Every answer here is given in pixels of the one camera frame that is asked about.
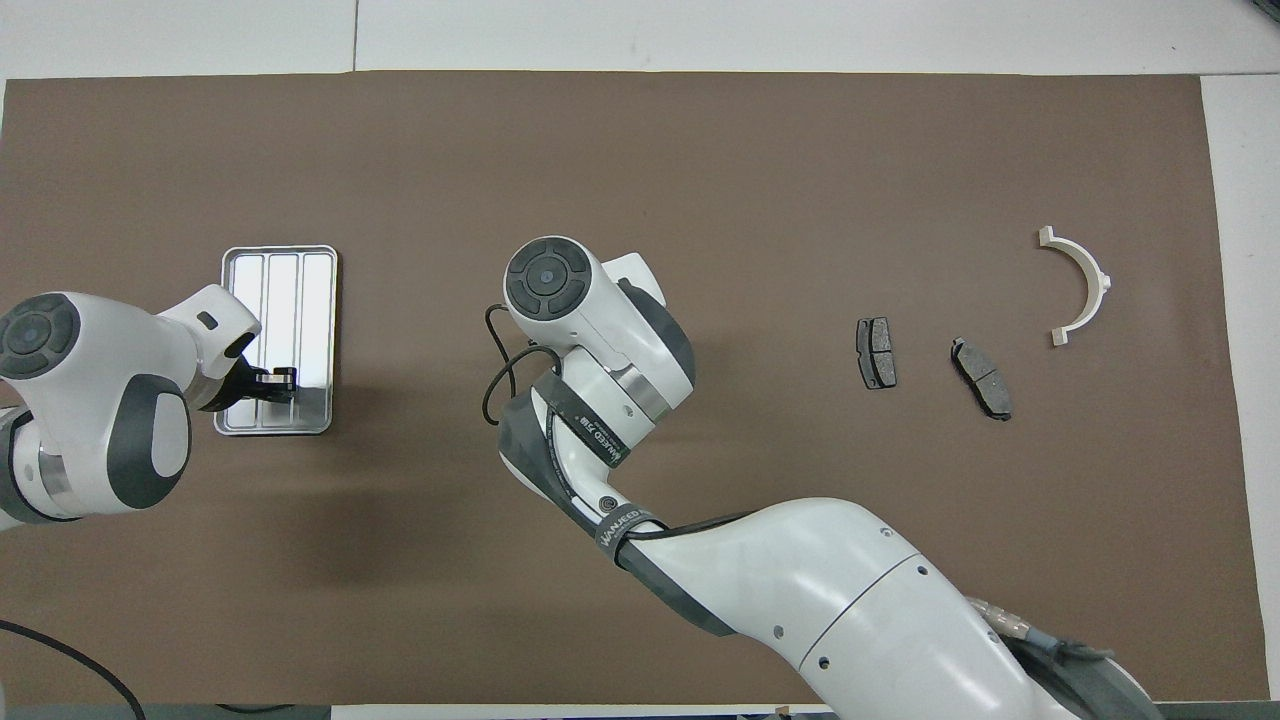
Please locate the brown table mat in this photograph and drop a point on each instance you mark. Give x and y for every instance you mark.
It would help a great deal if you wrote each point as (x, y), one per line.
(700, 150)

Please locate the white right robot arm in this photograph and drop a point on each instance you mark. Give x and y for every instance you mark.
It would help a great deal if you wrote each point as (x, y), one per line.
(850, 590)

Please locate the white semicircular plastic bracket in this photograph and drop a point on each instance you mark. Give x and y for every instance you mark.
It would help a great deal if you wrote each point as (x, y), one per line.
(1088, 270)

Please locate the silver metal tray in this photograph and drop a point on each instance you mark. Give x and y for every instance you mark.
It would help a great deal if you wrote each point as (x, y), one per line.
(300, 300)

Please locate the dark grey brake pad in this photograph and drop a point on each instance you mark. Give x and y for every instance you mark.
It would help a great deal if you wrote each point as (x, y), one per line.
(877, 353)
(982, 378)

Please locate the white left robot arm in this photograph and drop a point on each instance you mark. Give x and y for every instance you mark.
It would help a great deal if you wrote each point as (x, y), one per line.
(90, 400)

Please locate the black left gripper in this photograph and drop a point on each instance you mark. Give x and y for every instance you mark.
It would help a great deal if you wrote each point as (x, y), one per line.
(243, 380)

